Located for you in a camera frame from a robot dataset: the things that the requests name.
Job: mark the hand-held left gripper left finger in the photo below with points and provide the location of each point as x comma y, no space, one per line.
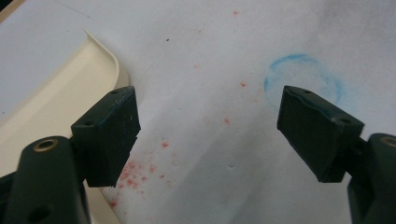
106,137

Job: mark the white table cover sheet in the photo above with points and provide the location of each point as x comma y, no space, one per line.
218,46

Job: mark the cream plastic dustpan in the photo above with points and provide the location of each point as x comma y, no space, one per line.
77,93

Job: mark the wooden table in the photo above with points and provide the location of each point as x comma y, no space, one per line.
9,8

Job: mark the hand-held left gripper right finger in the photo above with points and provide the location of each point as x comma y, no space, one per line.
317,133

